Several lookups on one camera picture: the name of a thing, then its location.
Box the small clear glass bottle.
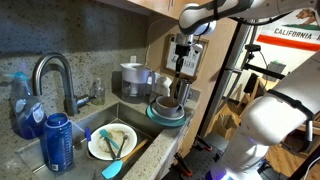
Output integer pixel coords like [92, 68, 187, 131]
[89, 77, 106, 106]

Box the black orange clamp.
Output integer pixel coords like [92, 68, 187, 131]
[173, 152, 194, 178]
[194, 134, 213, 152]

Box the teal large plate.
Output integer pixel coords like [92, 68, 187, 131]
[145, 104, 188, 128]

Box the small blue brush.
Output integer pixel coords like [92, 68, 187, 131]
[84, 127, 92, 143]

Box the dark table knife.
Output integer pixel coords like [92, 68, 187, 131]
[104, 137, 117, 160]

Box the blue dish soap spray bottle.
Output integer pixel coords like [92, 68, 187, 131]
[3, 71, 48, 140]

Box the white power cable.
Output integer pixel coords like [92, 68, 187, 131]
[145, 18, 181, 66]

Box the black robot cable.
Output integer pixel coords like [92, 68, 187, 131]
[279, 118, 316, 154]

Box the white dish cloth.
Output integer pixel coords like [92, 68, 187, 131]
[153, 74, 174, 98]

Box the black camera on stand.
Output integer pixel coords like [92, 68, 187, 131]
[242, 43, 291, 88]

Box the white water filter pitcher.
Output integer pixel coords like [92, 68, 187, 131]
[119, 62, 156, 104]

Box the grey small plate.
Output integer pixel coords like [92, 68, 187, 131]
[150, 103, 187, 122]

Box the metal fork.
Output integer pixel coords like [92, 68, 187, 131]
[115, 133, 129, 159]

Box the small teal spatula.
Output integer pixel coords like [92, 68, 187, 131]
[99, 128, 120, 151]

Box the dark metal sink faucet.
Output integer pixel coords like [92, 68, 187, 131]
[31, 53, 98, 117]

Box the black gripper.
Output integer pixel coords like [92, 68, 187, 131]
[174, 44, 192, 79]

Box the wooden upper cabinet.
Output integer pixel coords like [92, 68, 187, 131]
[96, 0, 188, 22]

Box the blue water bottle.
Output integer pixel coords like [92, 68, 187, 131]
[43, 112, 74, 173]

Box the teal spatula with wooden handle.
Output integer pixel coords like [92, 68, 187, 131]
[101, 138, 150, 180]

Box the wood framed text sign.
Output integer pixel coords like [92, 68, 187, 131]
[162, 33, 210, 80]

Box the steel sink basin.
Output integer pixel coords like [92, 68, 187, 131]
[16, 101, 164, 180]

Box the California flag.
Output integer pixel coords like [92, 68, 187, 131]
[255, 8, 320, 53]

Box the dirty white plate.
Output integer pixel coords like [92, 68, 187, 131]
[87, 123, 138, 162]

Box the metal frame post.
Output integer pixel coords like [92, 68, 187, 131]
[196, 23, 251, 138]

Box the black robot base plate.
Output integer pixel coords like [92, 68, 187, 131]
[181, 133, 231, 180]

